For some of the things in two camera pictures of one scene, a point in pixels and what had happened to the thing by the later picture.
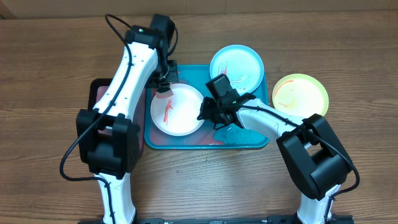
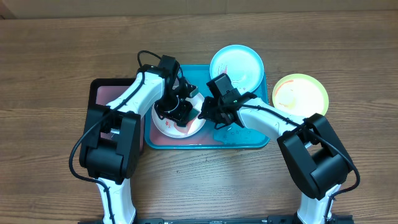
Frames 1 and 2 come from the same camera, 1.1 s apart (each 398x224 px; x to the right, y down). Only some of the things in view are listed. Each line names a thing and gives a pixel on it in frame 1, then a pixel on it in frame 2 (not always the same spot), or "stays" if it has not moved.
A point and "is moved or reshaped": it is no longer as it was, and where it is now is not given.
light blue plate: x=242 y=65 stays
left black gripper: x=175 y=78 -> x=182 y=116
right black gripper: x=212 y=115 stays
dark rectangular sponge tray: x=96 y=87 stays
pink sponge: x=164 y=94 is moved or reshaped
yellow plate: x=301 y=94 stays
